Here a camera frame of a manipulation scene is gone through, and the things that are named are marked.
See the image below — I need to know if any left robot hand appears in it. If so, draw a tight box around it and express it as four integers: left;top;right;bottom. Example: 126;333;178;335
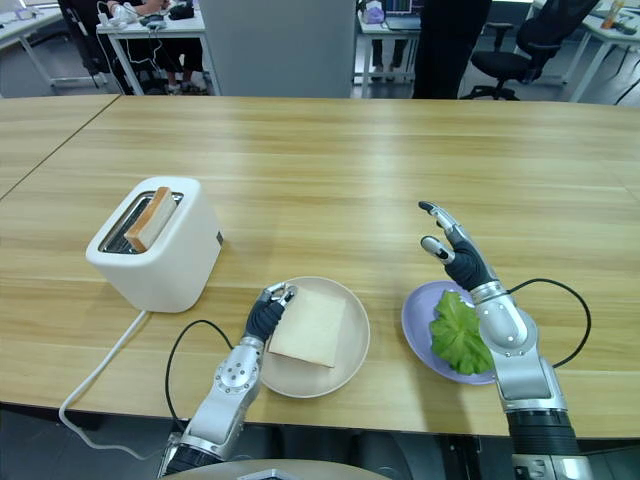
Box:
244;281;298;343

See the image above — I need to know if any white cord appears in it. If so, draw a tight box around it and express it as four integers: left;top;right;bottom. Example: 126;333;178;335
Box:
58;308;162;461

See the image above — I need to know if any black office chair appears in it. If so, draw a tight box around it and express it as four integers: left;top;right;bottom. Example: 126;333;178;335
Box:
459;0;601;101

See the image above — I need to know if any cream toaster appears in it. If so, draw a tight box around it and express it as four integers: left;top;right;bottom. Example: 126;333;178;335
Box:
84;175;224;314

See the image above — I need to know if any robot body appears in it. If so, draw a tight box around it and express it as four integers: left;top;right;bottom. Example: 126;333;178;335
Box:
160;458;392;480

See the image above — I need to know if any bread slice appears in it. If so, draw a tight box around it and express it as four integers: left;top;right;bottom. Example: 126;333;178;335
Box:
123;186;178;252
268;285;347;370

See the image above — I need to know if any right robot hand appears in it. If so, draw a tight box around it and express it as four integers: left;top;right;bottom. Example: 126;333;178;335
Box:
418;200;500;292

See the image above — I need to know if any purple plate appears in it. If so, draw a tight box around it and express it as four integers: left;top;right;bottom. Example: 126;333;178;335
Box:
401;280;498;386

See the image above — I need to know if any person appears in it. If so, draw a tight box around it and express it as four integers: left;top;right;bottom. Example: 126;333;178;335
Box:
370;37;409;83
412;0;494;100
107;0;209;96

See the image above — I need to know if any beige plate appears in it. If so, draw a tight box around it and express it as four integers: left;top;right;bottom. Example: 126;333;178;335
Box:
259;275;372;400

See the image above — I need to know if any black cable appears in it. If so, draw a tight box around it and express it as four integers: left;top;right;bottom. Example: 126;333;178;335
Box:
165;319;236;435
504;278;592;370

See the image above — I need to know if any green lettuce leaf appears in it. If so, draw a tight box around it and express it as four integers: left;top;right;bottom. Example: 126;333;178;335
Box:
429;289;495;375

